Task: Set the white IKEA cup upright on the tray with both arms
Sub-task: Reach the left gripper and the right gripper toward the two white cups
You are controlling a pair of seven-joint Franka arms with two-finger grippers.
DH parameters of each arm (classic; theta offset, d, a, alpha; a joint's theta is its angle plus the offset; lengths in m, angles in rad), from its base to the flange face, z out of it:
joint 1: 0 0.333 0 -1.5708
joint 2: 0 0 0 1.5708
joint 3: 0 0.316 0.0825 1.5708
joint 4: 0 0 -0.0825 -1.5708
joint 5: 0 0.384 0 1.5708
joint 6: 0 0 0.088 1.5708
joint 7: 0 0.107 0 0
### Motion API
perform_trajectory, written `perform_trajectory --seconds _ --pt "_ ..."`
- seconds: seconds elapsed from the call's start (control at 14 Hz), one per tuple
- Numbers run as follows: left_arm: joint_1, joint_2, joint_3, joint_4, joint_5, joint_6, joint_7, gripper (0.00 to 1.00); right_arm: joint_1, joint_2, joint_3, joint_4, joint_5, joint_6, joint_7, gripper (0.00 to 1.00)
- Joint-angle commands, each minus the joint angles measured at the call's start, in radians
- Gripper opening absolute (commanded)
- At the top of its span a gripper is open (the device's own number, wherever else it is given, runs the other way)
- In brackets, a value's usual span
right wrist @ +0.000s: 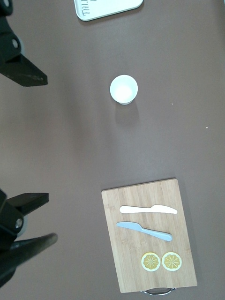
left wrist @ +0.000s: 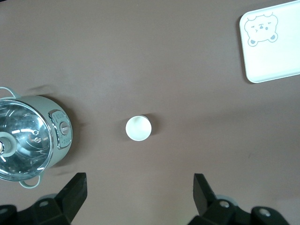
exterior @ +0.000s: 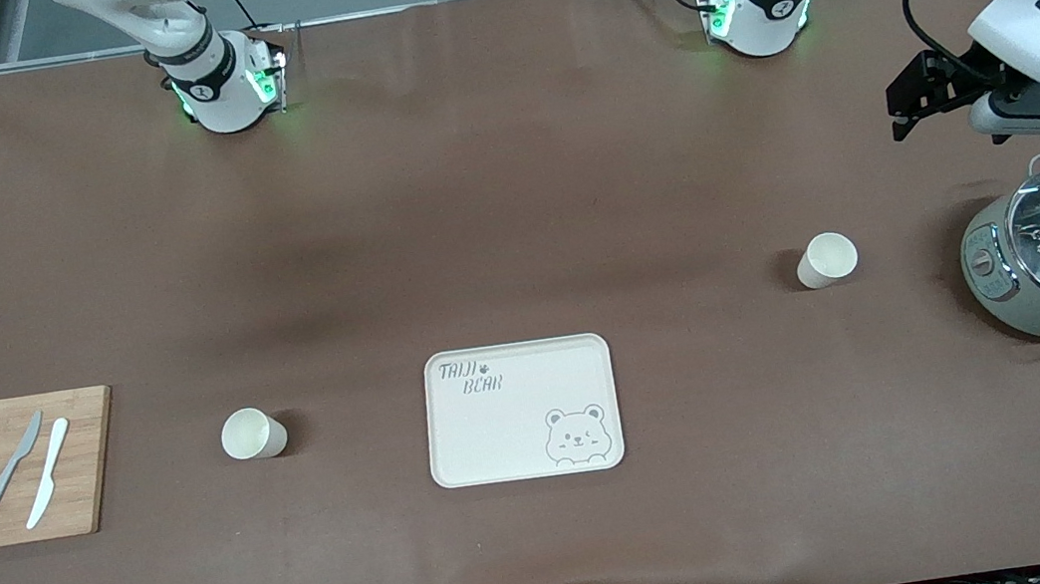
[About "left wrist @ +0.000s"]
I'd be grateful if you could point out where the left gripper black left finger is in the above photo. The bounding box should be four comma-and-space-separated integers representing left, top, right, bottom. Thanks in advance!
18, 172, 88, 225

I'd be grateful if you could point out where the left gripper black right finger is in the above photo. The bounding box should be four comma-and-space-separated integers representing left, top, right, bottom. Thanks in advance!
187, 173, 288, 225

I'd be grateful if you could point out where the white IKEA cup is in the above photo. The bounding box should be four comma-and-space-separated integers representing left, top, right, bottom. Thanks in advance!
125, 114, 153, 142

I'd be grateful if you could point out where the cream tray with bear print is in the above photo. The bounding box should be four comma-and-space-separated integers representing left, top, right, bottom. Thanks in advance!
239, 0, 300, 84

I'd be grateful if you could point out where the glass pot lid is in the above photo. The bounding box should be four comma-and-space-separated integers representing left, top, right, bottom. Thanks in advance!
0, 98, 56, 182

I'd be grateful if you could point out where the sage green electric cooking pot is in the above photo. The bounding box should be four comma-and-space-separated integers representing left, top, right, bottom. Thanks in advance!
0, 86, 72, 189

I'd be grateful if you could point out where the brown table cover mat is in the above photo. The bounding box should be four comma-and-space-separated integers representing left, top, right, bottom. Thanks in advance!
0, 0, 300, 225

